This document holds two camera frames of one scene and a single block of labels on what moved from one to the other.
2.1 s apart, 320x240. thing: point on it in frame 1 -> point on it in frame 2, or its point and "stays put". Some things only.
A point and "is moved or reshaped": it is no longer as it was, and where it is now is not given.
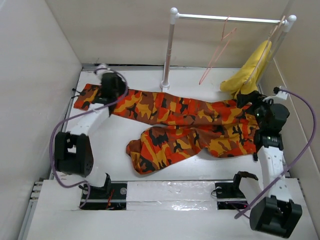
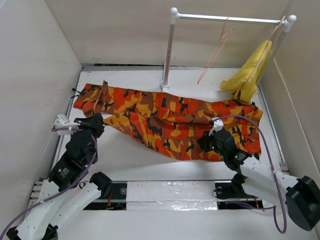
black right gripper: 256,98 -> 203,141
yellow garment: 245,79 stays put
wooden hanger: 264,51 stays put
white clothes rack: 175,15 stays put
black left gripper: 122,88 -> 95,121
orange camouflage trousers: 184,128 is moved or reshaped
